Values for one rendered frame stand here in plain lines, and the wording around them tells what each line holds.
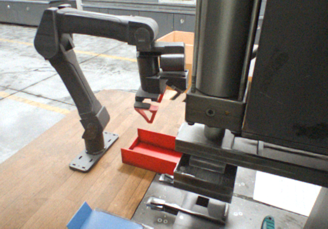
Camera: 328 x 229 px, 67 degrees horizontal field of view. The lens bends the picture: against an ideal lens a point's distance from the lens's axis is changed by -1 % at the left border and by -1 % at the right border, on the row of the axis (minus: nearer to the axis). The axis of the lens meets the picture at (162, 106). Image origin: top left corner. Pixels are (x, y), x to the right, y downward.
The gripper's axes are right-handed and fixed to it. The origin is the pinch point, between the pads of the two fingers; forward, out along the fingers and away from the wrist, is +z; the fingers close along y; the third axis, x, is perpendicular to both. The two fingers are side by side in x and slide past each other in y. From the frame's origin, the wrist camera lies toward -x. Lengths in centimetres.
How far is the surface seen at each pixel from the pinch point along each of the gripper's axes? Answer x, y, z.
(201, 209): -18.3, -27.6, 2.2
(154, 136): 1.2, -0.5, 11.5
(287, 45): -27, -27, -36
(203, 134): -17.6, -23.7, -17.2
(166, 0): 109, 432, 103
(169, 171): -7.3, -13.2, 11.3
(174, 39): 51, 242, 92
